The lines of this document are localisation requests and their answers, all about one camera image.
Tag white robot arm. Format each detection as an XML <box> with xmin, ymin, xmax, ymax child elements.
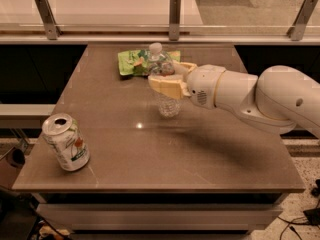
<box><xmin>148</xmin><ymin>64</ymin><xmax>320</xmax><ymax>138</ymax></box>

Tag middle metal rail bracket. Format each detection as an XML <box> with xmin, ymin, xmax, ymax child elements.
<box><xmin>169</xmin><ymin>0</ymin><xmax>181</xmax><ymax>41</ymax></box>

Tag right metal rail bracket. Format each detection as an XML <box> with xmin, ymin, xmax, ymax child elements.
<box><xmin>287</xmin><ymin>0</ymin><xmax>319</xmax><ymax>41</ymax></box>

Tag white green 7up can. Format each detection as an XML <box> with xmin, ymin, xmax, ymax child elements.
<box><xmin>42</xmin><ymin>113</ymin><xmax>90</xmax><ymax>172</ymax></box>

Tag green chip bag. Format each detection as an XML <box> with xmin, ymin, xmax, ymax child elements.
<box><xmin>118</xmin><ymin>49</ymin><xmax>180</xmax><ymax>76</ymax></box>

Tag left metal rail bracket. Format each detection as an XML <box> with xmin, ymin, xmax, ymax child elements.
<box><xmin>34</xmin><ymin>0</ymin><xmax>61</xmax><ymax>40</ymax></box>

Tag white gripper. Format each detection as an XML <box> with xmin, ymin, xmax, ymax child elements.
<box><xmin>148</xmin><ymin>61</ymin><xmax>226</xmax><ymax>109</ymax></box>

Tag black cables on floor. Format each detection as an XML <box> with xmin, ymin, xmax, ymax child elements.
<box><xmin>276</xmin><ymin>178</ymin><xmax>320</xmax><ymax>240</ymax></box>

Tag clear plastic water bottle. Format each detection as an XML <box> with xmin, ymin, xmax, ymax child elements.
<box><xmin>147</xmin><ymin>43</ymin><xmax>181</xmax><ymax>118</ymax></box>

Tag brown table with drawer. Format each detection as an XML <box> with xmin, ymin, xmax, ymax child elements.
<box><xmin>14</xmin><ymin>45</ymin><xmax>304</xmax><ymax>231</ymax></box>

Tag metal rail bracket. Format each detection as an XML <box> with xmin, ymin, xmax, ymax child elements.
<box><xmin>169</xmin><ymin>0</ymin><xmax>181</xmax><ymax>41</ymax></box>
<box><xmin>34</xmin><ymin>0</ymin><xmax>61</xmax><ymax>40</ymax></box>
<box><xmin>287</xmin><ymin>0</ymin><xmax>319</xmax><ymax>41</ymax></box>

